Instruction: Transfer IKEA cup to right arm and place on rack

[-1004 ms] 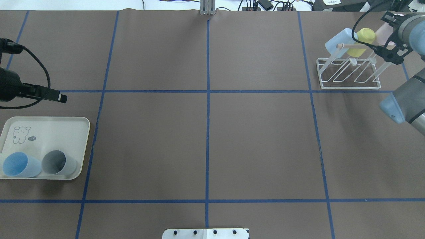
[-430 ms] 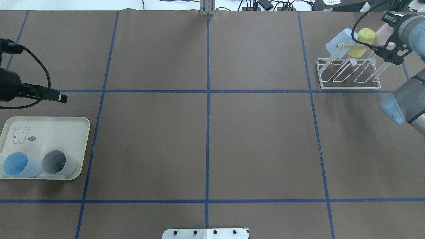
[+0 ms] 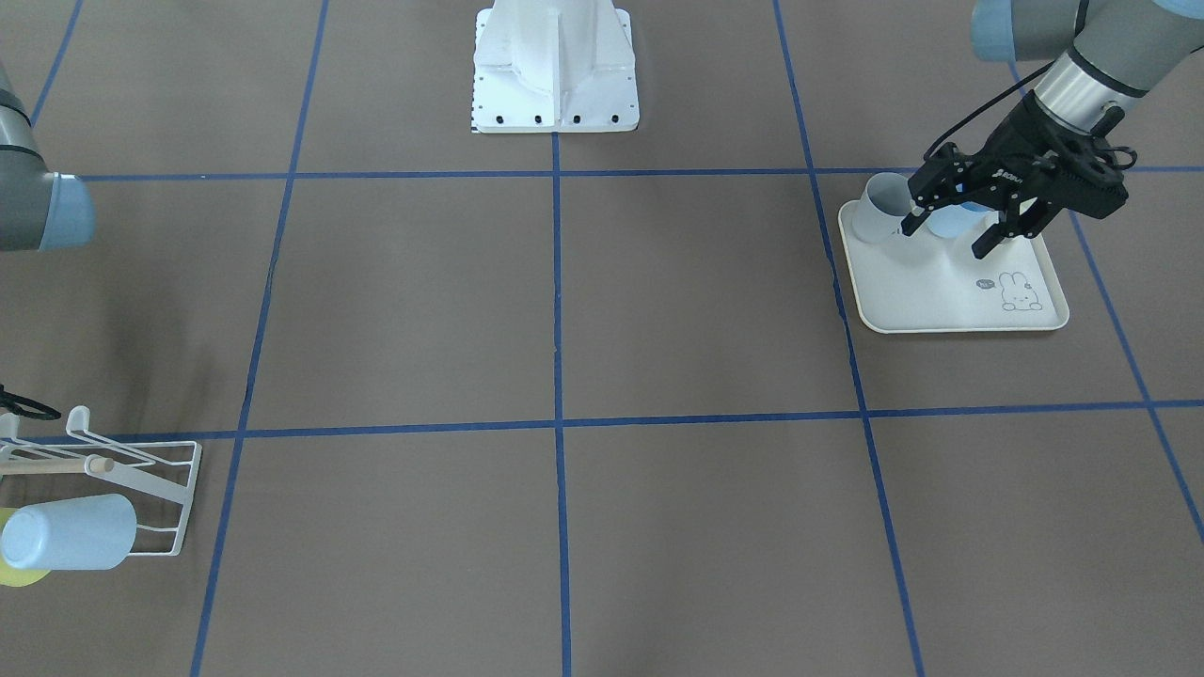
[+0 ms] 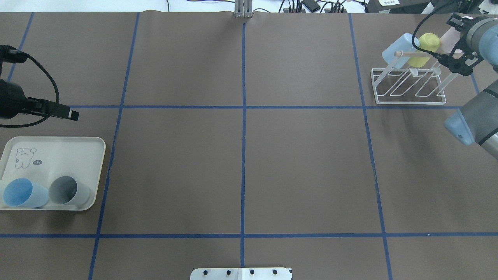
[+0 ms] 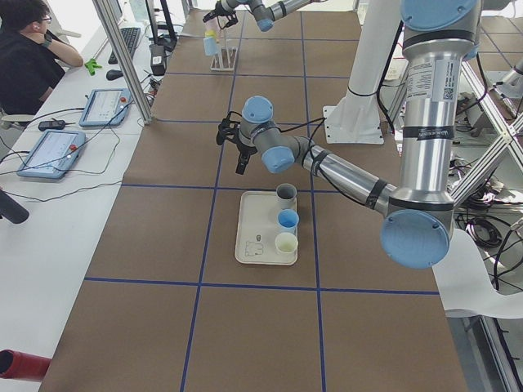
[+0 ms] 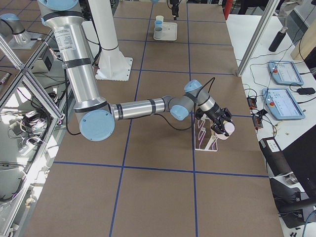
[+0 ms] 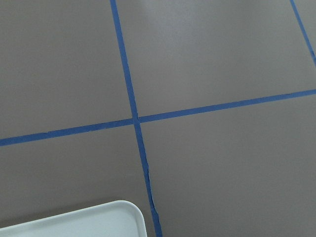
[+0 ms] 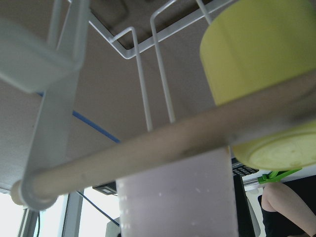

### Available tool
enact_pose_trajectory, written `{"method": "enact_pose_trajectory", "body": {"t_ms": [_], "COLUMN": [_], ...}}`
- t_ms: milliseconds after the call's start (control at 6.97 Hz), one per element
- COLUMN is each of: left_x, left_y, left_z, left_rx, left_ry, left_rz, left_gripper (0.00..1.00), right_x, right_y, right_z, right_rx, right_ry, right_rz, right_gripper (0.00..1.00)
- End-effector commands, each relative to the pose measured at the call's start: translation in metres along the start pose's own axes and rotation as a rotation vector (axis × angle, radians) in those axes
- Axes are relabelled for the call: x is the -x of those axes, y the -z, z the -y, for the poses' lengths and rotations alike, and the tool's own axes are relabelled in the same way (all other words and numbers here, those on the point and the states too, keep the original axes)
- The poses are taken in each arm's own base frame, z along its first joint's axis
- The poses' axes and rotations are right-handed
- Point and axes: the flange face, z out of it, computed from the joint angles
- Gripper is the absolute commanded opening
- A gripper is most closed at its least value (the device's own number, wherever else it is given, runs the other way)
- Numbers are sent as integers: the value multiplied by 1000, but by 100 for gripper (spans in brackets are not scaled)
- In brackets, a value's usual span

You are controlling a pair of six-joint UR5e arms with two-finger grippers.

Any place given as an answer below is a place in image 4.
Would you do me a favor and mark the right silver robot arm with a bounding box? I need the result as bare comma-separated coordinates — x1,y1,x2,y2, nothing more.
444,14,498,158

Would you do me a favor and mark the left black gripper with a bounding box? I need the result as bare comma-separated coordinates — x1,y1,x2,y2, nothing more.
0,79,79,122

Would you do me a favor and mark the white wire cup rack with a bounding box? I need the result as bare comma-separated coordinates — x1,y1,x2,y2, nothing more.
370,51,459,106

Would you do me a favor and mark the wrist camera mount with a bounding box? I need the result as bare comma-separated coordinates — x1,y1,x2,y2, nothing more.
0,45,30,64
433,14,492,76

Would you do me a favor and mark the aluminium frame post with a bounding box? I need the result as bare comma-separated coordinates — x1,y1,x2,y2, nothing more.
233,0,254,18

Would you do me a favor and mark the pink plastic cup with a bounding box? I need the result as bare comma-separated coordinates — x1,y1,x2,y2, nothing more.
440,27,461,53

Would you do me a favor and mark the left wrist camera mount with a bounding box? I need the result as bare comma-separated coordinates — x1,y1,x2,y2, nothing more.
0,45,30,64

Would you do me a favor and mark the light blue cup front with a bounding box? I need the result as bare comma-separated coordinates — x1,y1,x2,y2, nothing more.
381,33,416,69

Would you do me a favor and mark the yellow plastic cup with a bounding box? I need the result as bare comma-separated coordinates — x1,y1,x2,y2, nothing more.
407,33,441,68

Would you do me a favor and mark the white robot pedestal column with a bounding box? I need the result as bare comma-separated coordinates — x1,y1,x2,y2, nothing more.
190,267,293,280

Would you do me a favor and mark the light blue cup rear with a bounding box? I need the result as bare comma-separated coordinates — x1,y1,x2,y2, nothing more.
2,178,49,209

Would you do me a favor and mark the grey plastic cup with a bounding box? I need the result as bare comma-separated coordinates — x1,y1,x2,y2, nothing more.
49,176,89,206

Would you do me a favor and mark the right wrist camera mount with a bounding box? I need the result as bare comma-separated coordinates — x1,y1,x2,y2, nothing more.
433,14,492,76

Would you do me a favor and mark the light blue cup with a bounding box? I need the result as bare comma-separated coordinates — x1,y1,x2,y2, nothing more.
381,33,416,69
2,178,49,209

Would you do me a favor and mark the white serving tray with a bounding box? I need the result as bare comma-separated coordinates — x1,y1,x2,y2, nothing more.
1,136,106,211

